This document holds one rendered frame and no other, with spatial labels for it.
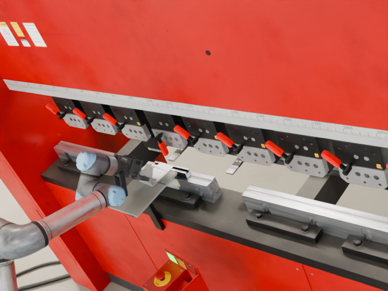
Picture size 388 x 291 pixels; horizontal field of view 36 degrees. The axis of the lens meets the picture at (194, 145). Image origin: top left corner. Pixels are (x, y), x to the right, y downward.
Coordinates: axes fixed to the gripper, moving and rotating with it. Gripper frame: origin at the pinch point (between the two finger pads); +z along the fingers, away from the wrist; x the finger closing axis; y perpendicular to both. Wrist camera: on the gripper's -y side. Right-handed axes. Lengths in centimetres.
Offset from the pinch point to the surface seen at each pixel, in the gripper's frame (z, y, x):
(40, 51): -42, 38, 39
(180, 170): 8.5, 7.2, -7.8
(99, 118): -16.3, 18.4, 22.7
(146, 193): -3.3, -5.5, -4.7
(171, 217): 8.8, -12.9, -10.2
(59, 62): -38, 36, 29
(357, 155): -12, 30, -96
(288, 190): 137, 6, 27
